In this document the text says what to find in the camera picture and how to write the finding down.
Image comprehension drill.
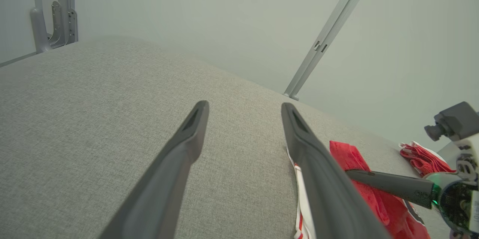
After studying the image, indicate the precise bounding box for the red jersey with white sleeves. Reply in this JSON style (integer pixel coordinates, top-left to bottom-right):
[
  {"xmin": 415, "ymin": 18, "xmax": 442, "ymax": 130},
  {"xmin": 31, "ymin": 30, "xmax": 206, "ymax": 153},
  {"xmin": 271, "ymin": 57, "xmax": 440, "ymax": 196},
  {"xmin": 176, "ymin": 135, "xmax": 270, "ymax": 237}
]
[{"xmin": 286, "ymin": 140, "xmax": 431, "ymax": 239}]

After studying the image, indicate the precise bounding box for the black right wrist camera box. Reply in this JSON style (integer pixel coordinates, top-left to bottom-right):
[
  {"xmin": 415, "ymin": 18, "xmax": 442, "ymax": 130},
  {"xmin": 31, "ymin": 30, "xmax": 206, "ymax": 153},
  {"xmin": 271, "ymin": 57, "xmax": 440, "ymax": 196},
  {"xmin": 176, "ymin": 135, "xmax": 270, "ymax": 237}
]
[{"xmin": 424, "ymin": 101, "xmax": 479, "ymax": 142}]

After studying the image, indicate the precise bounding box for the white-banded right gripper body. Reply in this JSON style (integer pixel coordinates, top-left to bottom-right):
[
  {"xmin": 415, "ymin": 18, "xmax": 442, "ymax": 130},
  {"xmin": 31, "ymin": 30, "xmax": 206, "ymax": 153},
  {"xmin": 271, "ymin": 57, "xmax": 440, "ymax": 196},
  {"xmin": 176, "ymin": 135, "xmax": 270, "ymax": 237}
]
[{"xmin": 427, "ymin": 134, "xmax": 479, "ymax": 236}]

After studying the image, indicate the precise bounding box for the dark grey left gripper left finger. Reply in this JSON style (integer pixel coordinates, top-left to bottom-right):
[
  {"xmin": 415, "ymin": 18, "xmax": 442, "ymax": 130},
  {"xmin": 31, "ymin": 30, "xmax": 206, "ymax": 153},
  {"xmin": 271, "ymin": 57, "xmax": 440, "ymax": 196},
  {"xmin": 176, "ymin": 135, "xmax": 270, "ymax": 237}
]
[{"xmin": 98, "ymin": 100, "xmax": 210, "ymax": 239}]

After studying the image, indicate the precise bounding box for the grey metal post with bracket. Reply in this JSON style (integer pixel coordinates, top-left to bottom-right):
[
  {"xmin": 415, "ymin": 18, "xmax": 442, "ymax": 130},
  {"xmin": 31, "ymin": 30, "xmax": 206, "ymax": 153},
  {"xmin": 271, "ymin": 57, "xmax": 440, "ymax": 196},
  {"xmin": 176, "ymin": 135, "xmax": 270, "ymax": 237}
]
[{"xmin": 49, "ymin": 0, "xmax": 79, "ymax": 49}]

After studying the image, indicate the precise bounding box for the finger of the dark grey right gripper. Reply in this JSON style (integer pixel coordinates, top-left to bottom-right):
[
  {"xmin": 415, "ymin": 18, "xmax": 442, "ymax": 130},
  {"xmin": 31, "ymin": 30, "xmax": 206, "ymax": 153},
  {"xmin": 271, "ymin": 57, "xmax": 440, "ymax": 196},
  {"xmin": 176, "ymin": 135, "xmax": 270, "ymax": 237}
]
[{"xmin": 345, "ymin": 169, "xmax": 437, "ymax": 210}]

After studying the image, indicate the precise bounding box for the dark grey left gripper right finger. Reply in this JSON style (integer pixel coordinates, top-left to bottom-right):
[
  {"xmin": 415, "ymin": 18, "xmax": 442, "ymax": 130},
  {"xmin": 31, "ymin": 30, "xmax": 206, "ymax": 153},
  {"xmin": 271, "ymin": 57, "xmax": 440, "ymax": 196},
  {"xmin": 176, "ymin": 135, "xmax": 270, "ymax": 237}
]
[{"xmin": 281, "ymin": 102, "xmax": 390, "ymax": 239}]

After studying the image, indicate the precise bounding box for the grey slotted metal frame rail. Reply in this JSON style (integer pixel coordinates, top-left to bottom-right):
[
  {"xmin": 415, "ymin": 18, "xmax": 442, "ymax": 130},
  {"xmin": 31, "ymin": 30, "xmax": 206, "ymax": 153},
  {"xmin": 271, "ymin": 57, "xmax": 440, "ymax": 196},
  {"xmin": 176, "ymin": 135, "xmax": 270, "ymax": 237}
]
[{"xmin": 283, "ymin": 0, "xmax": 379, "ymax": 101}]

